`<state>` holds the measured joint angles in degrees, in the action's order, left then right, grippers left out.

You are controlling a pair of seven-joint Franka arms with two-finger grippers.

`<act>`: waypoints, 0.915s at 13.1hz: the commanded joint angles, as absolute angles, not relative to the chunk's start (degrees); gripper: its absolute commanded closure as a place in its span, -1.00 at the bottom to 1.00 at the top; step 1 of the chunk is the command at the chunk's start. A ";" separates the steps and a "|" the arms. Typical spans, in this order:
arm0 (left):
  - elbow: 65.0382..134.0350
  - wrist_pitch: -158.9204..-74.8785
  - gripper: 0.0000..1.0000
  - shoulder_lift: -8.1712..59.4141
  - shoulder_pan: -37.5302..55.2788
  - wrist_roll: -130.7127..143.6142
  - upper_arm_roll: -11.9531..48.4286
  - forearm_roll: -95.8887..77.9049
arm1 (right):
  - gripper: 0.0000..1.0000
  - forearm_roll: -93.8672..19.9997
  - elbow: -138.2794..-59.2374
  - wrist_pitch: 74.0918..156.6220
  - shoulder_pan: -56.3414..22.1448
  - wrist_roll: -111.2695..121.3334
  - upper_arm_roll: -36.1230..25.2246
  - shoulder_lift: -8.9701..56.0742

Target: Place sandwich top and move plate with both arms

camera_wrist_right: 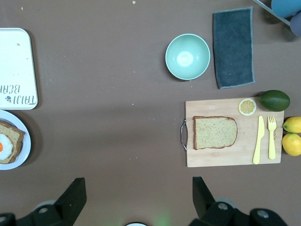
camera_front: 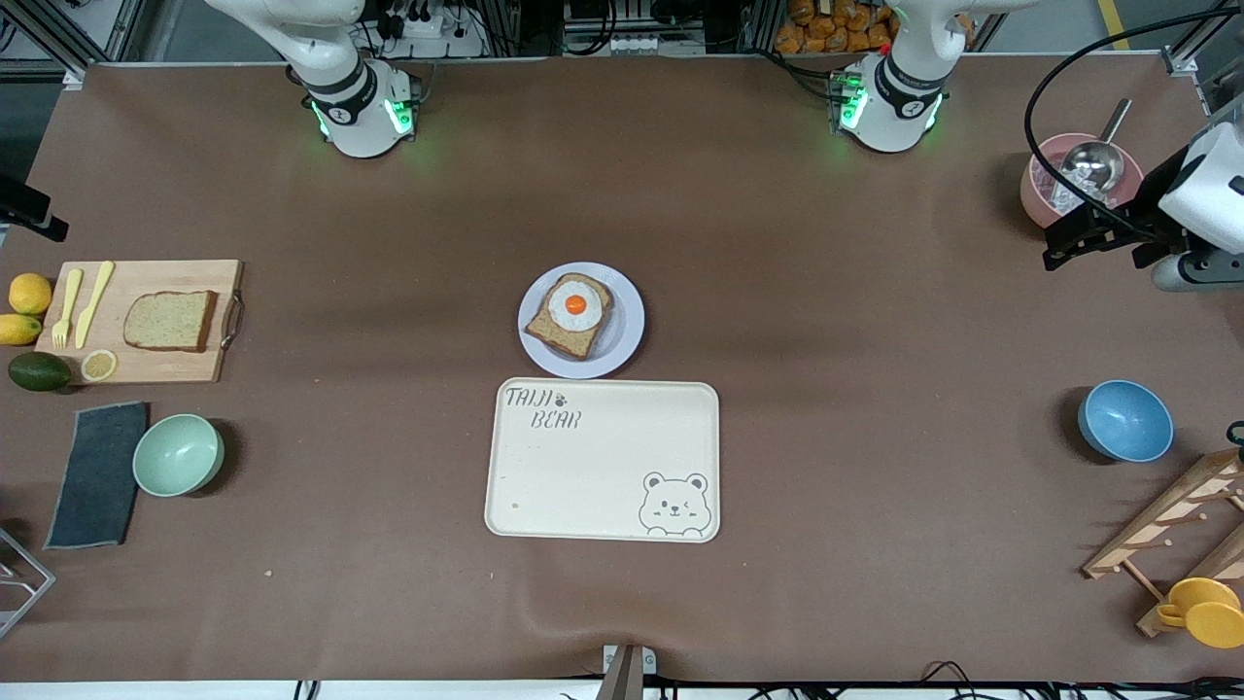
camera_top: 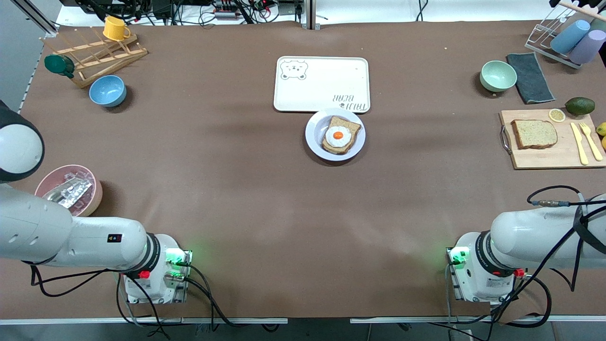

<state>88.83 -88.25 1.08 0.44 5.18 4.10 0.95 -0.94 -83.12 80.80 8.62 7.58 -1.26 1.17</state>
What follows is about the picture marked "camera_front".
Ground fried egg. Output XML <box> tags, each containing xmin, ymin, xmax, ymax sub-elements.
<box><xmin>547</xmin><ymin>279</ymin><xmax>605</xmax><ymax>334</ymax></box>

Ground white power strip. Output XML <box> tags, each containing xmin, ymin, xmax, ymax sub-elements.
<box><xmin>364</xmin><ymin>5</ymin><xmax>485</xmax><ymax>59</ymax></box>

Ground wooden peg rack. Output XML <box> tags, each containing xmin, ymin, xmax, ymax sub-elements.
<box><xmin>1082</xmin><ymin>449</ymin><xmax>1244</xmax><ymax>640</ymax></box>

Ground yellow cup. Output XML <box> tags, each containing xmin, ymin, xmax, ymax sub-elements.
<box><xmin>1157</xmin><ymin>577</ymin><xmax>1244</xmax><ymax>649</ymax></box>

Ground dark grey cloth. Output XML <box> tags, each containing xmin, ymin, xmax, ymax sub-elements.
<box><xmin>44</xmin><ymin>402</ymin><xmax>150</xmax><ymax>550</ymax></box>

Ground plain brown bread slice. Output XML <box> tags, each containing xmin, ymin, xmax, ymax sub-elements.
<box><xmin>123</xmin><ymin>290</ymin><xmax>220</xmax><ymax>353</ymax></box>

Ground wooden cutting board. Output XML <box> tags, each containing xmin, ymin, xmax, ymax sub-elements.
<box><xmin>34</xmin><ymin>259</ymin><xmax>246</xmax><ymax>385</ymax></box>

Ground light green bowl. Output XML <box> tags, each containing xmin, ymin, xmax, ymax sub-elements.
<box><xmin>132</xmin><ymin>413</ymin><xmax>225</xmax><ymax>499</ymax></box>

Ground clear ice cubes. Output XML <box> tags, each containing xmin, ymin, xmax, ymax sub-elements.
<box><xmin>1030</xmin><ymin>156</ymin><xmax>1109</xmax><ymax>217</ymax></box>

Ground cream bear print tray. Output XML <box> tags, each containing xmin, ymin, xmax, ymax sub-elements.
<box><xmin>484</xmin><ymin>377</ymin><xmax>721</xmax><ymax>543</ymax></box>

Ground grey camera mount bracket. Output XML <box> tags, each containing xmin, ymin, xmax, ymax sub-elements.
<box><xmin>595</xmin><ymin>644</ymin><xmax>658</xmax><ymax>700</ymax></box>

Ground green avocado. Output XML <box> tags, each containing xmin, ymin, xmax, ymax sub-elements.
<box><xmin>8</xmin><ymin>351</ymin><xmax>73</xmax><ymax>393</ymax></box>

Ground metal wire rack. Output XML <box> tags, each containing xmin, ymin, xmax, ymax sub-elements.
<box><xmin>0</xmin><ymin>528</ymin><xmax>56</xmax><ymax>640</ymax></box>

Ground aluminium frame profile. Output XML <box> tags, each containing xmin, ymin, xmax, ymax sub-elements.
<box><xmin>1161</xmin><ymin>0</ymin><xmax>1244</xmax><ymax>118</ymax></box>
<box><xmin>0</xmin><ymin>0</ymin><xmax>142</xmax><ymax>90</ymax></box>

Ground metal scoop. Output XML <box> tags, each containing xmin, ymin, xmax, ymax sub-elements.
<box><xmin>1057</xmin><ymin>97</ymin><xmax>1134</xmax><ymax>197</ymax></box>

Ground yellow plastic fork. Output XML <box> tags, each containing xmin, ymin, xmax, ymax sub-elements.
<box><xmin>52</xmin><ymin>268</ymin><xmax>85</xmax><ymax>351</ymax></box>

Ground round white plate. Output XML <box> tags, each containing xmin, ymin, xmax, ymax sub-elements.
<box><xmin>517</xmin><ymin>262</ymin><xmax>646</xmax><ymax>380</ymax></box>

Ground pink bowl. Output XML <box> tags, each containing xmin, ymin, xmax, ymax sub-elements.
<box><xmin>1019</xmin><ymin>133</ymin><xmax>1148</xmax><ymax>232</ymax></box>

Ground yellow plastic knife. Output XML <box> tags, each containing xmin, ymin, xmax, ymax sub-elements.
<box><xmin>75</xmin><ymin>261</ymin><xmax>116</xmax><ymax>351</ymax></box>

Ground blue bowl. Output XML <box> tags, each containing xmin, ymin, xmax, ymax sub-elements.
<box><xmin>1077</xmin><ymin>379</ymin><xmax>1175</xmax><ymax>464</ymax></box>

